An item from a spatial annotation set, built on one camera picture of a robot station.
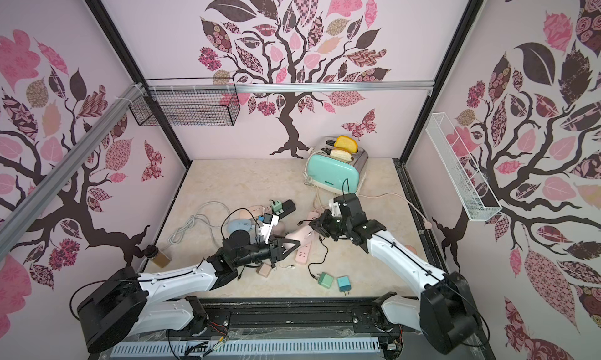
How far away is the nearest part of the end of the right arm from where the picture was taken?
60 centimetres

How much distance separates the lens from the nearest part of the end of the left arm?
2.16 ft

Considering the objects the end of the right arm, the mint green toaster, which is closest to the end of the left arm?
the end of the right arm

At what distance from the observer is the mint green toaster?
0.97 meters

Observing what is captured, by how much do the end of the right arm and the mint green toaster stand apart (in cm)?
27
